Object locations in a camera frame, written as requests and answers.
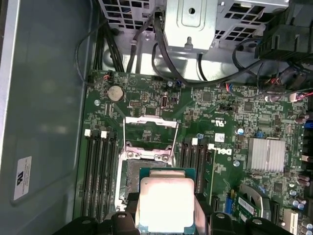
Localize black graphics card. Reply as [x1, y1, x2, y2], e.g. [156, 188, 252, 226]
[233, 182, 273, 235]

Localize silver CPU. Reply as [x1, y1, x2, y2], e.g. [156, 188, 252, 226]
[138, 167, 197, 235]

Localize case wall sticker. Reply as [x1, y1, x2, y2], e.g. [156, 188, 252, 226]
[13, 155, 33, 202]

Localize black expansion slot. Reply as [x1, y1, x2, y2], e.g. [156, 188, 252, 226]
[212, 195, 221, 212]

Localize black cable grey connector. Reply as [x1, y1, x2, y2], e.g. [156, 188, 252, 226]
[127, 9, 159, 73]

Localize black open PC case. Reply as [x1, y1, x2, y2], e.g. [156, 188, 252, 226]
[0, 0, 313, 235]

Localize black plastic cable holder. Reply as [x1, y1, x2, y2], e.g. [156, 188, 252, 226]
[254, 0, 313, 92]

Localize RAM slot white clips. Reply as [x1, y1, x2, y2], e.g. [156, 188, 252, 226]
[96, 131, 109, 222]
[188, 138, 198, 169]
[204, 143, 215, 204]
[81, 129, 92, 218]

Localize silver chipset heatsink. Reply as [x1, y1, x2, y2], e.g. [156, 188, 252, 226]
[246, 137, 286, 172]

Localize grey perforated drive cage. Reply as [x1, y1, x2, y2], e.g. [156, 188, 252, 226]
[96, 0, 293, 54]

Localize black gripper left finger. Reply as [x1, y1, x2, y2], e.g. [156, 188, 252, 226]
[52, 193, 139, 235]

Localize white expansion slot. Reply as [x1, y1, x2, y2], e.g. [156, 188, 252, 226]
[288, 210, 299, 235]

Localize silver coin battery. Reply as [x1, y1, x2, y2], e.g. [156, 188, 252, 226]
[107, 85, 125, 102]

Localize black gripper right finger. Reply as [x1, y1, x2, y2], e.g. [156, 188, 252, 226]
[195, 193, 289, 235]

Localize CPU socket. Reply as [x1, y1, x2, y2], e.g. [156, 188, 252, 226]
[114, 146, 178, 215]

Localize RAM slot black clips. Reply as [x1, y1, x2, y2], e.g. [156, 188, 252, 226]
[180, 138, 189, 169]
[104, 132, 118, 216]
[197, 143, 205, 195]
[89, 131, 100, 221]

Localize internal USB port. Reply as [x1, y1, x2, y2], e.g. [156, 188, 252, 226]
[160, 94, 170, 109]

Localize green motherboard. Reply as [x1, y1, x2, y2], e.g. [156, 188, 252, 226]
[72, 69, 313, 235]

